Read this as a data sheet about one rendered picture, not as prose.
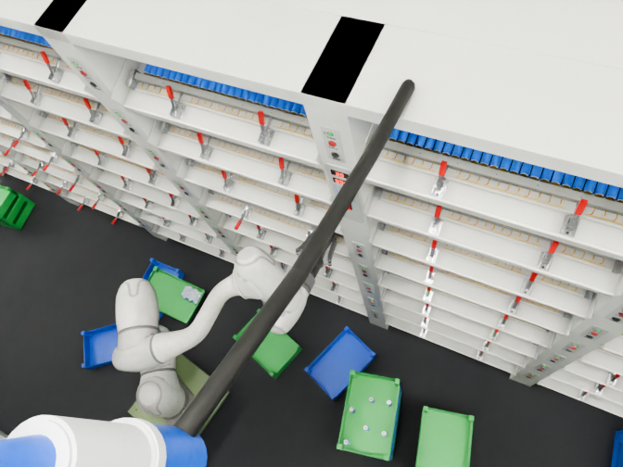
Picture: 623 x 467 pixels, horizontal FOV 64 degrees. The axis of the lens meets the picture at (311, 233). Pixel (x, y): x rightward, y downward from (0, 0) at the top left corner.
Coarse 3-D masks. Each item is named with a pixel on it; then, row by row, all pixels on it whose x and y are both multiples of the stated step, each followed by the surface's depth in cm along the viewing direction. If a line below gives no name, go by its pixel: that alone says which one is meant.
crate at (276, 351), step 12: (276, 336) 260; (288, 336) 254; (264, 348) 259; (276, 348) 258; (288, 348) 256; (300, 348) 253; (264, 360) 256; (276, 360) 255; (288, 360) 250; (276, 372) 247
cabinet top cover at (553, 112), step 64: (0, 0) 122; (64, 0) 117; (128, 0) 113; (192, 0) 109; (256, 0) 105; (192, 64) 101; (256, 64) 98; (384, 64) 92; (448, 64) 90; (512, 64) 87; (576, 64) 85; (448, 128) 84; (512, 128) 82; (576, 128) 80
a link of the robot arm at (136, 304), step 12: (120, 288) 173; (132, 288) 171; (144, 288) 172; (120, 300) 170; (132, 300) 168; (144, 300) 170; (156, 300) 175; (120, 312) 168; (132, 312) 166; (144, 312) 168; (156, 312) 172; (120, 324) 166; (132, 324) 165; (144, 324) 166; (156, 324) 170; (144, 372) 218
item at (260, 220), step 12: (204, 192) 186; (204, 204) 189; (216, 204) 189; (228, 204) 187; (240, 204) 186; (240, 216) 185; (252, 216) 184; (264, 216) 182; (276, 228) 180; (288, 228) 179; (336, 252) 173; (348, 252) 166
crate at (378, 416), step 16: (352, 384) 205; (368, 384) 204; (384, 384) 203; (352, 400) 202; (368, 400) 201; (384, 400) 200; (352, 416) 200; (368, 416) 199; (384, 416) 198; (352, 432) 198; (368, 432) 196; (352, 448) 195; (368, 448) 194; (384, 448) 193
